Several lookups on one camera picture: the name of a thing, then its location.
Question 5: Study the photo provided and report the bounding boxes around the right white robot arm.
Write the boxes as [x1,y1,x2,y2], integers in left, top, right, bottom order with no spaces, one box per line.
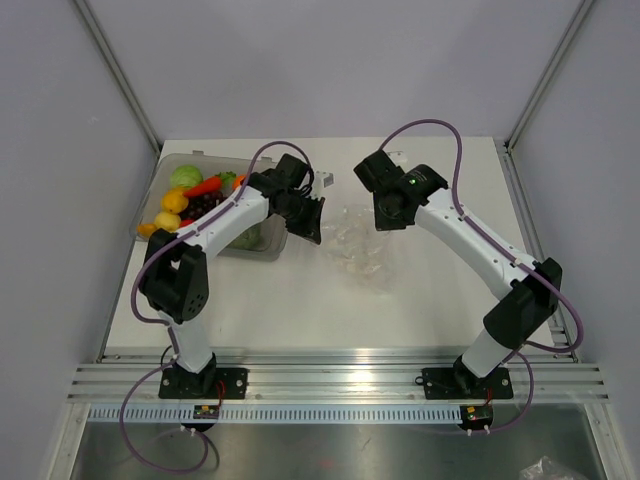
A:
[354,150,562,396]

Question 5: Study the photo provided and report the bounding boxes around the yellow lemon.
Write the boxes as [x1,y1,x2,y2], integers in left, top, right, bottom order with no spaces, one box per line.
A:
[161,189,189,215]
[153,211,182,232]

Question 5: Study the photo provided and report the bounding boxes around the green cabbage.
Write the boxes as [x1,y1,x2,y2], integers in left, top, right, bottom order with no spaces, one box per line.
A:
[169,165,204,189]

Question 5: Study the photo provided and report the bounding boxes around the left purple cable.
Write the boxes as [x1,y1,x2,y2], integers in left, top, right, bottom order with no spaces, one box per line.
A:
[118,140,314,475]

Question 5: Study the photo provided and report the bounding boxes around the clear plastic food tray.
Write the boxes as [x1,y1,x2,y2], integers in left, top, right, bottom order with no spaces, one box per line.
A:
[135,154,288,261]

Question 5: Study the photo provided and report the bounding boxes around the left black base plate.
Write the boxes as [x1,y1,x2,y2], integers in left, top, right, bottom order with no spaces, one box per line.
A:
[158,367,249,400]

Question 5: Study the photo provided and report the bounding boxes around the purple cable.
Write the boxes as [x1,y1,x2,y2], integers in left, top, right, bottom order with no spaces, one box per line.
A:
[377,117,586,436]
[118,140,314,475]

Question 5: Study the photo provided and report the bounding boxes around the clear zip top bag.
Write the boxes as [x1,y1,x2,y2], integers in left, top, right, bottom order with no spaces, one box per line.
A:
[321,204,395,294]

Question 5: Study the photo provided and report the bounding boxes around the aluminium rail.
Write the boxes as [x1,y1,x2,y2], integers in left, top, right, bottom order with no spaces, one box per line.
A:
[67,348,609,404]

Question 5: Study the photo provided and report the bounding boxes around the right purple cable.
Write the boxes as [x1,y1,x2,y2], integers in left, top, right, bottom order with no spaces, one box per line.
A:
[377,117,586,436]

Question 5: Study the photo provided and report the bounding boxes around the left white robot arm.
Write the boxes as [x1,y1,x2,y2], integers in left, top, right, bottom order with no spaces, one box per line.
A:
[131,154,325,398]

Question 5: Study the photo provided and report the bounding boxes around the white slotted cable duct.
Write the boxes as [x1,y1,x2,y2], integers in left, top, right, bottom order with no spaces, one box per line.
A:
[88,402,462,425]

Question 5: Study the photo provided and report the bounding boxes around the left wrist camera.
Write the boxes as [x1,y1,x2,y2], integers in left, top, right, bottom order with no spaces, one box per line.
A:
[314,171,334,191]

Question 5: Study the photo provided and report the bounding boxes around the purple grape bunch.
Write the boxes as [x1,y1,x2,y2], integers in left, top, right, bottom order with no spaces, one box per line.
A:
[179,191,226,220]

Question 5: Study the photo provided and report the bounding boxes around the small orange fruit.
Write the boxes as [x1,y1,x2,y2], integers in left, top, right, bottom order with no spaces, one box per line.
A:
[136,223,158,238]

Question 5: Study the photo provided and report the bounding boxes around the crumpled plastic wrap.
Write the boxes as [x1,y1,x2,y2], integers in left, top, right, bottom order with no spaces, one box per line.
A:
[518,456,584,480]

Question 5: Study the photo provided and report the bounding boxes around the orange carrot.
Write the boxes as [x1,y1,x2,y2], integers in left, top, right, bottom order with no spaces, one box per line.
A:
[183,172,236,198]

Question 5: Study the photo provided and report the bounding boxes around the green netted melon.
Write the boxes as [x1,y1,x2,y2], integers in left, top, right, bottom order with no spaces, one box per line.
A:
[229,223,265,251]

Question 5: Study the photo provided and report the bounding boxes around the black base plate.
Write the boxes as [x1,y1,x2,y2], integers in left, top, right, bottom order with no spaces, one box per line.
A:
[414,367,514,400]
[158,367,249,400]

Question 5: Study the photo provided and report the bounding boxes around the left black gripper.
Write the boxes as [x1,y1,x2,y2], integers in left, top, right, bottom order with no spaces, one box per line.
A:
[276,192,324,244]

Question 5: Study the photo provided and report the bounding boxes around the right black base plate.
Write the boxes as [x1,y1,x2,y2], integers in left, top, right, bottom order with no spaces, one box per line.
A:
[414,367,514,400]

